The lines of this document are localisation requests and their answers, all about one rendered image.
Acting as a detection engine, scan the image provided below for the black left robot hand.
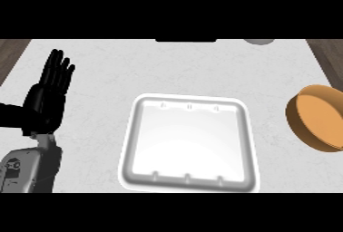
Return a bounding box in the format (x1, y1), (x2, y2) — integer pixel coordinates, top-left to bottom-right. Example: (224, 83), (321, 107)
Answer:
(0, 48), (77, 137)

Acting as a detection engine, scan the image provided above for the white rectangular tray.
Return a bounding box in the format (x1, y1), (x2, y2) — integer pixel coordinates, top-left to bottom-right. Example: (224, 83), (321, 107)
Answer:
(117, 92), (262, 194)

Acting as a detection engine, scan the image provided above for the orange round pot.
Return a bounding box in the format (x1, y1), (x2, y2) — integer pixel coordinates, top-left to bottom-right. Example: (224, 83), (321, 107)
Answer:
(286, 84), (343, 153)

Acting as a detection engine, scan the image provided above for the black flat object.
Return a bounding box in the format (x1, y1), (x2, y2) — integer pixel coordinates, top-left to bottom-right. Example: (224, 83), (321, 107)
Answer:
(154, 38), (219, 44)

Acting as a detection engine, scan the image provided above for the grey round object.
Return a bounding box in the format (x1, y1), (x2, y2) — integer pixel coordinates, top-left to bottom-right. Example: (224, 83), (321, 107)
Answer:
(243, 38), (277, 46)

